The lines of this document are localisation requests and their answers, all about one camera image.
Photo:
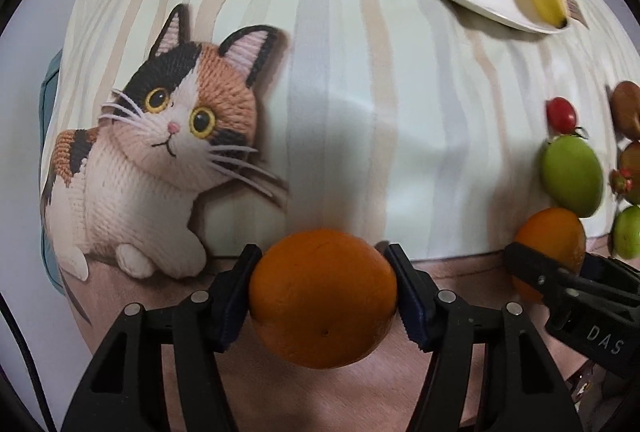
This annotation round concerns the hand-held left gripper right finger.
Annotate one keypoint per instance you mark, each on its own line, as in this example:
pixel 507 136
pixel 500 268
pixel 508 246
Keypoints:
pixel 412 307

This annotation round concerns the clear plastic bag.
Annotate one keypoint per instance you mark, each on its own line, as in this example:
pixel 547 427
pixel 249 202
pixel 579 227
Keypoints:
pixel 587 384

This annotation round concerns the red cherry tomato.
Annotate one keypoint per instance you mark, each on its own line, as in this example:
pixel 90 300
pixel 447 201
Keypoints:
pixel 561 112

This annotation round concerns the green apple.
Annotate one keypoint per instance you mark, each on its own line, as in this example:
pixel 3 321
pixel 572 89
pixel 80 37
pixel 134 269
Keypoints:
pixel 570 177
pixel 629 232

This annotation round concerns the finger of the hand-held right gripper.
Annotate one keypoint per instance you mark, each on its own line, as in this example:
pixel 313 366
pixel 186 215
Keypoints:
pixel 535 274

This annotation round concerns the orange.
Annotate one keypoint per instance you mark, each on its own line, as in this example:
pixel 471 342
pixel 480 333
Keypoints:
pixel 320 297
pixel 555 237

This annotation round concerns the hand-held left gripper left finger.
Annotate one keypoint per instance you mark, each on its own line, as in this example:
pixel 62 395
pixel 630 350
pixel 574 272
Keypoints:
pixel 232 307

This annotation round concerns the brown round fruit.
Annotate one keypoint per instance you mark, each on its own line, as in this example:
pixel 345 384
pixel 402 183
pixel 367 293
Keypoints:
pixel 627 109

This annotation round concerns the striped cat print blanket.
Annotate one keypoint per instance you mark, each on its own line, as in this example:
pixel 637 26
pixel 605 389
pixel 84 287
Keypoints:
pixel 350 61

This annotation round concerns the brown blanket label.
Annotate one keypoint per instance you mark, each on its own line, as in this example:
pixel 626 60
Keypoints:
pixel 575 9

